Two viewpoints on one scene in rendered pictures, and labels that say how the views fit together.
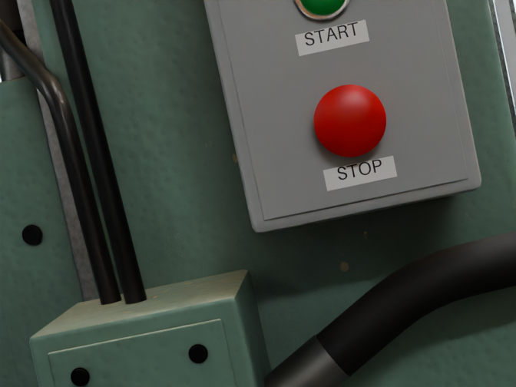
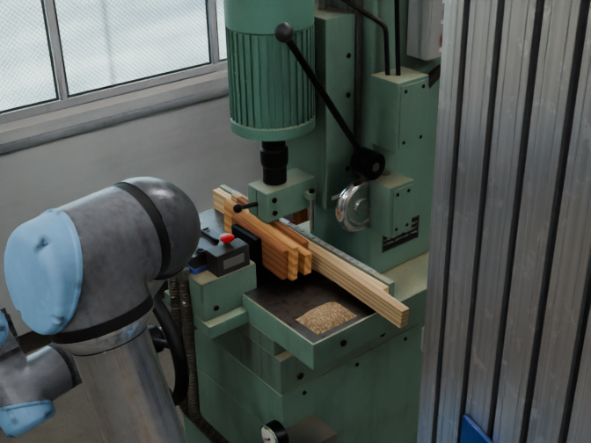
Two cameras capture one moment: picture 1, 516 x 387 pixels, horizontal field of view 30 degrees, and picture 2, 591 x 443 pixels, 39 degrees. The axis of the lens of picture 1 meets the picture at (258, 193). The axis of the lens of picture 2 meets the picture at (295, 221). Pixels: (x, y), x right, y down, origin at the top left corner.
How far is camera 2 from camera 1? 153 cm
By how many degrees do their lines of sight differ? 47
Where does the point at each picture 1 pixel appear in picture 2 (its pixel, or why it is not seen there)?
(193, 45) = (402, 12)
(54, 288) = (350, 69)
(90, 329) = (407, 81)
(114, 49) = (389, 12)
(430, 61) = not seen: hidden behind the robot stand
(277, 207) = (431, 55)
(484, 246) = not seen: hidden behind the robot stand
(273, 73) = (436, 27)
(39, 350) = (399, 86)
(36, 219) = (349, 51)
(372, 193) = not seen: hidden behind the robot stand
